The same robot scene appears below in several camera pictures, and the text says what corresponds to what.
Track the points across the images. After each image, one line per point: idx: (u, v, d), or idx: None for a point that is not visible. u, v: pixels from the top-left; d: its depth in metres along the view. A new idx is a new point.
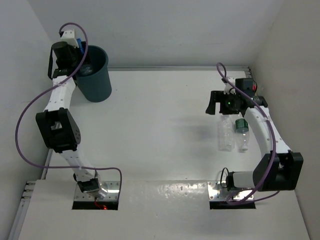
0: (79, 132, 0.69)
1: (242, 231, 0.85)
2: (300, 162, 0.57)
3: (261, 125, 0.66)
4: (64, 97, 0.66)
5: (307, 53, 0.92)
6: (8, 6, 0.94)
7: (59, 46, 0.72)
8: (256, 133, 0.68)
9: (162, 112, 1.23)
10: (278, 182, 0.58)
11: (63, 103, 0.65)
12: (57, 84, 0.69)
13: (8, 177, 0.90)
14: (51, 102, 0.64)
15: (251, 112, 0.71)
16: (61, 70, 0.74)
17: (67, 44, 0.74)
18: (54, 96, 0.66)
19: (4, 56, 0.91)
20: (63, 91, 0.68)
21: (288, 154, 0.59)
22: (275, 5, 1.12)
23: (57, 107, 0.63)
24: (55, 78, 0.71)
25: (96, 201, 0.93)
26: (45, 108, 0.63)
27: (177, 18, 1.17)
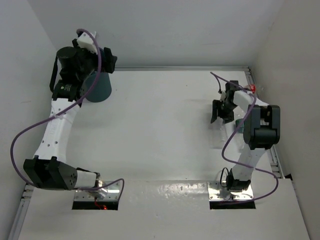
0: (73, 172, 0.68)
1: (242, 231, 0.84)
2: (277, 110, 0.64)
3: (244, 96, 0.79)
4: (58, 138, 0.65)
5: (306, 52, 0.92)
6: (8, 8, 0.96)
7: (68, 57, 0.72)
8: (243, 105, 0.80)
9: (162, 111, 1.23)
10: (265, 133, 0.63)
11: (56, 147, 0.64)
12: (55, 116, 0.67)
13: (8, 176, 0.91)
14: (45, 144, 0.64)
15: (238, 92, 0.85)
16: (64, 88, 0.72)
17: (76, 55, 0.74)
18: (49, 136, 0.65)
19: (4, 57, 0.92)
20: (59, 128, 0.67)
21: (267, 107, 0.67)
22: (273, 5, 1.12)
23: (49, 154, 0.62)
24: (55, 100, 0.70)
25: (96, 201, 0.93)
26: (37, 152, 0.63)
27: (176, 18, 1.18)
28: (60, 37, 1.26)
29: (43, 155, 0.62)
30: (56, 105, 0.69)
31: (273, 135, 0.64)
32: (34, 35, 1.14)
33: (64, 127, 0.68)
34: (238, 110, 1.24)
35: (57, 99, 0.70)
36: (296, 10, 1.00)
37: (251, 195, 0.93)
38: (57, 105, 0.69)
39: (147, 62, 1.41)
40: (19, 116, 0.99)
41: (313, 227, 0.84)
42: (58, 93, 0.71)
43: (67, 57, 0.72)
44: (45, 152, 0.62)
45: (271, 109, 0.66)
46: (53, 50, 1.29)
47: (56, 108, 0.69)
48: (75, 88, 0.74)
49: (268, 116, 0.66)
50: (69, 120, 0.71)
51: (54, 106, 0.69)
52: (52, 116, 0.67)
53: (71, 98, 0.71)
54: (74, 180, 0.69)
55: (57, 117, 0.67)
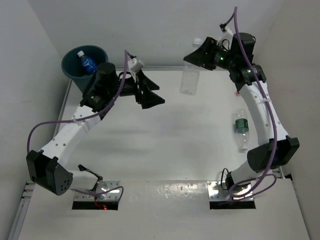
0: (70, 178, 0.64)
1: (242, 232, 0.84)
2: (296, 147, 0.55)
3: (259, 106, 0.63)
4: (68, 141, 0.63)
5: (306, 52, 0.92)
6: (9, 8, 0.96)
7: (104, 72, 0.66)
8: (253, 113, 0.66)
9: (162, 112, 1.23)
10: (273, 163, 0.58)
11: (62, 149, 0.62)
12: (74, 120, 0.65)
13: (8, 176, 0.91)
14: (53, 143, 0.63)
15: (249, 89, 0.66)
16: (93, 98, 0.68)
17: (112, 71, 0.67)
18: (61, 135, 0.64)
19: (4, 57, 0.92)
20: (73, 131, 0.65)
21: (285, 139, 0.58)
22: (274, 5, 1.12)
23: (52, 154, 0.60)
24: (82, 107, 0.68)
25: (96, 201, 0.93)
26: (43, 147, 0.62)
27: (176, 18, 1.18)
28: (60, 37, 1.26)
29: (48, 152, 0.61)
30: (80, 110, 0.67)
31: (280, 163, 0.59)
32: (34, 35, 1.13)
33: (79, 132, 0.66)
34: (237, 110, 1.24)
35: (83, 106, 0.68)
36: (296, 10, 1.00)
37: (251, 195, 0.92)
38: (81, 110, 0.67)
39: (147, 63, 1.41)
40: (19, 116, 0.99)
41: (313, 227, 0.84)
42: (87, 101, 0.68)
43: (105, 72, 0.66)
44: (50, 149, 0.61)
45: (289, 141, 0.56)
46: (53, 50, 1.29)
47: (78, 114, 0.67)
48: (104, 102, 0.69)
49: (282, 144, 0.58)
50: (86, 128, 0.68)
51: (77, 111, 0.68)
52: (71, 119, 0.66)
53: (95, 109, 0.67)
54: (67, 186, 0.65)
55: (75, 122, 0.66)
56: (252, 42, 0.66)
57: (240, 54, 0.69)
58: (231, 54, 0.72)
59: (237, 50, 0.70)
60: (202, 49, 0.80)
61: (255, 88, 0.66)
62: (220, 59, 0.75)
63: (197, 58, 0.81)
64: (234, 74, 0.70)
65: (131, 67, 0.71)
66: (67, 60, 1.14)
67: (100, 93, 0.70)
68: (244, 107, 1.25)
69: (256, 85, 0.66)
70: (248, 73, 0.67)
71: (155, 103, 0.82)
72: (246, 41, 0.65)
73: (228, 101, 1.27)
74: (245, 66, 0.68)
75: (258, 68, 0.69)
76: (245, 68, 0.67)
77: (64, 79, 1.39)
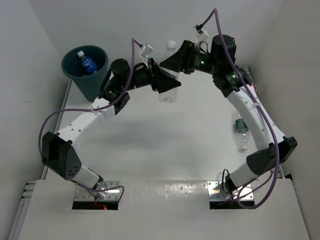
0: (78, 166, 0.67)
1: (241, 231, 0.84)
2: (294, 146, 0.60)
3: (251, 111, 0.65)
4: (83, 128, 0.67)
5: (306, 52, 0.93)
6: (8, 7, 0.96)
7: (118, 71, 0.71)
8: (245, 117, 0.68)
9: (162, 112, 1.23)
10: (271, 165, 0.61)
11: (77, 134, 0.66)
12: (91, 110, 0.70)
13: (8, 176, 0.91)
14: (69, 127, 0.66)
15: (237, 95, 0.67)
16: (111, 93, 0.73)
17: (127, 68, 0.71)
18: (77, 122, 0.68)
19: (4, 56, 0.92)
20: (89, 120, 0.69)
21: (283, 141, 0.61)
22: (273, 5, 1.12)
23: (68, 137, 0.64)
24: (99, 100, 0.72)
25: (96, 201, 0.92)
26: (59, 130, 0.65)
27: (177, 18, 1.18)
28: (60, 37, 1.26)
29: (63, 135, 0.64)
30: (97, 101, 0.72)
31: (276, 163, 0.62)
32: (34, 35, 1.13)
33: (94, 122, 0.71)
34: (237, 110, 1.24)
35: (101, 98, 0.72)
36: (296, 10, 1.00)
37: (251, 195, 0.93)
38: (98, 102, 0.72)
39: None
40: (19, 116, 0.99)
41: (313, 227, 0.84)
42: (105, 95, 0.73)
43: (118, 71, 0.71)
44: (66, 133, 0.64)
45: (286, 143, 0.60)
46: (53, 50, 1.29)
47: (96, 105, 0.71)
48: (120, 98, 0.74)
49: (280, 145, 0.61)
50: (101, 119, 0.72)
51: (95, 102, 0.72)
52: (89, 108, 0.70)
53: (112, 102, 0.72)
54: (74, 173, 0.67)
55: (92, 111, 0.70)
56: (234, 47, 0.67)
57: (222, 59, 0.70)
58: (213, 59, 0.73)
59: (218, 55, 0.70)
60: (180, 53, 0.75)
61: (244, 92, 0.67)
62: (200, 62, 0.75)
63: (177, 65, 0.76)
64: (219, 81, 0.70)
65: (141, 53, 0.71)
66: (67, 60, 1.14)
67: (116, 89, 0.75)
68: None
69: (243, 90, 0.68)
70: (234, 78, 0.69)
71: (171, 86, 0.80)
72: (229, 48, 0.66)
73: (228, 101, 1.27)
74: (229, 72, 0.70)
75: (241, 71, 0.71)
76: (229, 73, 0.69)
77: (64, 79, 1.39)
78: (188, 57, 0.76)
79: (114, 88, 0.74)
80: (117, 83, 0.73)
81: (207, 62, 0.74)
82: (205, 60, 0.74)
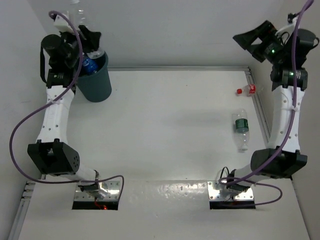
0: (76, 156, 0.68)
1: (242, 231, 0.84)
2: (302, 163, 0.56)
3: (283, 112, 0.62)
4: (59, 122, 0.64)
5: (307, 52, 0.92)
6: (8, 7, 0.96)
7: (50, 47, 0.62)
8: (275, 117, 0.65)
9: (163, 112, 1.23)
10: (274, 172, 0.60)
11: (57, 131, 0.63)
12: (52, 102, 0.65)
13: (8, 176, 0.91)
14: (45, 129, 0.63)
15: (281, 90, 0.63)
16: (57, 76, 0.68)
17: (60, 41, 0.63)
18: (48, 120, 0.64)
19: (4, 56, 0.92)
20: (58, 112, 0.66)
21: (294, 153, 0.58)
22: (274, 4, 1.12)
23: (52, 137, 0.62)
24: (50, 89, 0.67)
25: (96, 201, 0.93)
26: (39, 137, 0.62)
27: (177, 18, 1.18)
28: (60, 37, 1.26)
29: (46, 138, 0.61)
30: (50, 92, 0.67)
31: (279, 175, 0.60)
32: (34, 35, 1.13)
33: (63, 111, 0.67)
34: (237, 110, 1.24)
35: (52, 87, 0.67)
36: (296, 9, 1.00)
37: (251, 195, 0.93)
38: (52, 91, 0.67)
39: (147, 62, 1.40)
40: (19, 116, 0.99)
41: (313, 227, 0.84)
42: (52, 81, 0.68)
43: (54, 47, 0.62)
44: (47, 136, 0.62)
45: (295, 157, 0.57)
46: None
47: (52, 95, 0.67)
48: (69, 76, 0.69)
49: (289, 156, 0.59)
50: (66, 106, 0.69)
51: (49, 93, 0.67)
52: (49, 103, 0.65)
53: (65, 85, 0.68)
54: (77, 162, 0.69)
55: (54, 103, 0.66)
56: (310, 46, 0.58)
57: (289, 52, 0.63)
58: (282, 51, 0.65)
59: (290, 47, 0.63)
60: (255, 31, 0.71)
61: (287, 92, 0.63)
62: (271, 51, 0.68)
63: (247, 42, 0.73)
64: (274, 71, 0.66)
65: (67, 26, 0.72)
66: None
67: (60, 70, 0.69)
68: (244, 107, 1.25)
69: (291, 89, 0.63)
70: (290, 75, 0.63)
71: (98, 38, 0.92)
72: (302, 42, 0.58)
73: (228, 101, 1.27)
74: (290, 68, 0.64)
75: (303, 72, 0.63)
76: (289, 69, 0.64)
77: None
78: (262, 39, 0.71)
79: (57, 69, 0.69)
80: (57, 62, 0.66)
81: (277, 53, 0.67)
82: (276, 50, 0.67)
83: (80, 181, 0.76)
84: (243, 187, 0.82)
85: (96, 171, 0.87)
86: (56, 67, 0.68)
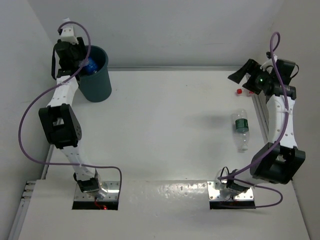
0: (80, 129, 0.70)
1: (242, 231, 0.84)
2: (301, 159, 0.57)
3: (278, 115, 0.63)
4: (67, 95, 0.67)
5: (306, 52, 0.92)
6: (9, 8, 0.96)
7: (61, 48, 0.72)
8: (271, 121, 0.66)
9: (163, 112, 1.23)
10: (274, 176, 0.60)
11: (65, 100, 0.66)
12: (61, 83, 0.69)
13: (8, 176, 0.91)
14: (54, 99, 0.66)
15: (273, 98, 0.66)
16: (65, 71, 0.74)
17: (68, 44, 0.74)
18: (58, 93, 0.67)
19: (4, 56, 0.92)
20: (66, 89, 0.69)
21: (292, 149, 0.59)
22: (274, 4, 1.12)
23: (60, 103, 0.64)
24: (58, 78, 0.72)
25: (96, 201, 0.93)
26: (48, 104, 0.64)
27: (177, 18, 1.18)
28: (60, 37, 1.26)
29: (55, 104, 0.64)
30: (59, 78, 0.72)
31: (280, 179, 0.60)
32: (34, 35, 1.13)
33: (70, 91, 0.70)
34: (237, 110, 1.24)
35: (61, 76, 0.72)
36: (296, 10, 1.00)
37: (251, 195, 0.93)
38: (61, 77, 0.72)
39: (147, 62, 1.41)
40: (20, 116, 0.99)
41: (313, 227, 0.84)
42: (61, 72, 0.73)
43: (63, 48, 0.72)
44: (56, 102, 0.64)
45: (294, 153, 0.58)
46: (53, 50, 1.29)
47: (61, 79, 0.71)
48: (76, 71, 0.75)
49: (288, 157, 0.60)
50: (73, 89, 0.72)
51: (59, 79, 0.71)
52: (58, 83, 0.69)
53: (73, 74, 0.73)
54: (80, 133, 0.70)
55: (63, 84, 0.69)
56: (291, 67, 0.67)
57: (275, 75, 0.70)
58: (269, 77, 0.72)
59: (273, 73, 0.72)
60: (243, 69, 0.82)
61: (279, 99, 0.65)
62: (260, 81, 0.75)
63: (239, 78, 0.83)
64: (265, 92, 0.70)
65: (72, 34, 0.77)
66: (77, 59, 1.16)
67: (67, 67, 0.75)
68: (244, 107, 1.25)
69: (282, 98, 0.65)
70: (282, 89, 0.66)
71: None
72: (284, 63, 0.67)
73: (228, 101, 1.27)
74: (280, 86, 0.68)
75: (291, 89, 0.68)
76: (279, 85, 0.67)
77: None
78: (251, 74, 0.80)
79: (65, 67, 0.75)
80: (66, 61, 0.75)
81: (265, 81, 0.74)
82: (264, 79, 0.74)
83: (80, 165, 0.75)
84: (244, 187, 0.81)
85: (95, 168, 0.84)
86: (65, 65, 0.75)
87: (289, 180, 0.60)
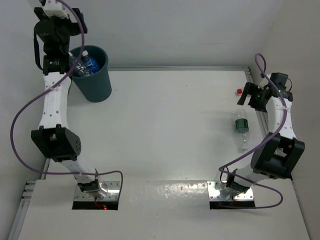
0: (77, 142, 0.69)
1: (241, 231, 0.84)
2: (300, 149, 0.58)
3: (277, 112, 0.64)
4: (59, 109, 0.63)
5: (306, 52, 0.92)
6: (8, 8, 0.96)
7: (46, 34, 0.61)
8: (270, 120, 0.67)
9: (162, 112, 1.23)
10: (276, 168, 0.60)
11: (58, 116, 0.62)
12: (50, 89, 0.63)
13: (8, 177, 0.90)
14: (47, 116, 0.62)
15: (272, 99, 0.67)
16: (53, 62, 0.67)
17: (55, 28, 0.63)
18: (49, 106, 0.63)
19: (4, 57, 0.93)
20: (58, 99, 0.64)
21: (291, 141, 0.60)
22: (273, 5, 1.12)
23: (54, 123, 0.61)
24: (46, 75, 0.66)
25: (96, 201, 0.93)
26: (41, 123, 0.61)
27: (176, 18, 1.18)
28: None
29: (48, 125, 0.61)
30: (48, 78, 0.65)
31: (282, 171, 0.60)
32: None
33: (63, 98, 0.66)
34: (237, 110, 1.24)
35: (49, 73, 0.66)
36: (296, 10, 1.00)
37: (251, 195, 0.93)
38: (50, 78, 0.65)
39: (147, 62, 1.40)
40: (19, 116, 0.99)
41: (313, 227, 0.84)
42: (48, 67, 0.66)
43: (47, 33, 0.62)
44: (49, 122, 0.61)
45: (294, 144, 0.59)
46: None
47: (50, 81, 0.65)
48: (66, 62, 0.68)
49: (288, 150, 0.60)
50: (65, 91, 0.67)
51: (47, 80, 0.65)
52: (47, 89, 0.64)
53: (62, 70, 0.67)
54: (79, 146, 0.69)
55: (52, 90, 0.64)
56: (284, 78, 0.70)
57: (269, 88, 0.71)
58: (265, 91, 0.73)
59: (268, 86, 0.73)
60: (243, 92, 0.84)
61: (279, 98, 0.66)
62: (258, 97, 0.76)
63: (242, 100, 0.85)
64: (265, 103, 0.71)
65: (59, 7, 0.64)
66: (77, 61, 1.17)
67: (55, 56, 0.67)
68: (243, 107, 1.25)
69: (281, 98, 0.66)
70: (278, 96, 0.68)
71: None
72: (277, 76, 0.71)
73: (228, 101, 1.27)
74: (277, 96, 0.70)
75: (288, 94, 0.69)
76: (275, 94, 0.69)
77: None
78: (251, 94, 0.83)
79: (53, 56, 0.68)
80: (52, 48, 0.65)
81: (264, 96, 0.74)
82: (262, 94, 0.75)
83: (80, 173, 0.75)
84: (244, 187, 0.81)
85: (96, 171, 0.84)
86: (51, 54, 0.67)
87: (289, 174, 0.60)
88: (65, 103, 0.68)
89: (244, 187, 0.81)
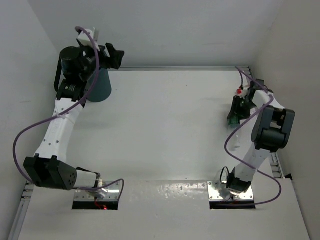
0: (72, 175, 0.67)
1: (241, 231, 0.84)
2: (291, 115, 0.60)
3: (263, 96, 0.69)
4: (60, 138, 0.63)
5: (306, 51, 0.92)
6: (7, 8, 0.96)
7: (70, 59, 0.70)
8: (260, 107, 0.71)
9: (162, 111, 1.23)
10: (274, 137, 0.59)
11: (57, 147, 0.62)
12: (57, 116, 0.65)
13: (8, 177, 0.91)
14: (46, 143, 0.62)
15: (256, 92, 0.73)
16: (69, 88, 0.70)
17: (79, 56, 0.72)
18: (50, 134, 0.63)
19: (4, 57, 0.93)
20: (61, 128, 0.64)
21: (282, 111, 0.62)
22: (274, 5, 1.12)
23: (50, 153, 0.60)
24: (58, 101, 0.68)
25: (96, 201, 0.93)
26: (38, 150, 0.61)
27: (176, 19, 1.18)
28: (60, 37, 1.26)
29: (44, 153, 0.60)
30: (59, 104, 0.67)
31: (280, 139, 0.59)
32: (34, 35, 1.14)
33: (67, 127, 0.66)
34: None
35: (61, 99, 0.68)
36: (295, 10, 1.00)
37: (251, 195, 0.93)
38: (61, 104, 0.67)
39: (147, 62, 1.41)
40: (19, 117, 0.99)
41: (313, 227, 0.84)
42: (63, 93, 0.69)
43: (71, 58, 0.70)
44: (46, 151, 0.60)
45: (286, 112, 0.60)
46: (53, 50, 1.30)
47: (60, 108, 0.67)
48: (80, 89, 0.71)
49: (281, 119, 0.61)
50: (72, 119, 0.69)
51: (58, 105, 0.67)
52: (55, 115, 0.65)
53: (75, 98, 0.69)
54: (74, 180, 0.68)
55: (59, 117, 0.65)
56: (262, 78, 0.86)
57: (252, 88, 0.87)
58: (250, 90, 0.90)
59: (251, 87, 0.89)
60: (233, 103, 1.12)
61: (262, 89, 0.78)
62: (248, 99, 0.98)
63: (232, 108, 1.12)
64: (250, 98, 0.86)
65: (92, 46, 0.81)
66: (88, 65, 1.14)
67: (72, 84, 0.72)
68: None
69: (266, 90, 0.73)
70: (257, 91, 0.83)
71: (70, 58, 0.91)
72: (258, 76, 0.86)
73: (228, 101, 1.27)
74: None
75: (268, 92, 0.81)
76: None
77: None
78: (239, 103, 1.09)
79: (70, 83, 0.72)
80: (72, 74, 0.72)
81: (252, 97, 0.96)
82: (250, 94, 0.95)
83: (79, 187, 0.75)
84: (245, 187, 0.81)
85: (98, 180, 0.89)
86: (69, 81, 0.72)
87: (287, 141, 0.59)
88: (69, 132, 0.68)
89: (245, 187, 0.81)
